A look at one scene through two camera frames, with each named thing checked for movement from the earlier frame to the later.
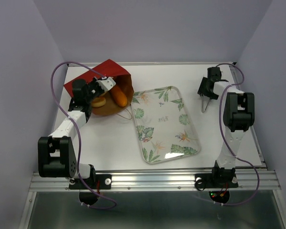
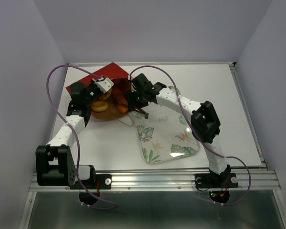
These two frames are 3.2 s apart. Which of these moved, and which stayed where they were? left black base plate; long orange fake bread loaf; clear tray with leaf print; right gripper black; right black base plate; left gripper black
Moved: right gripper black; long orange fake bread loaf
Stayed: clear tray with leaf print; left black base plate; right black base plate; left gripper black
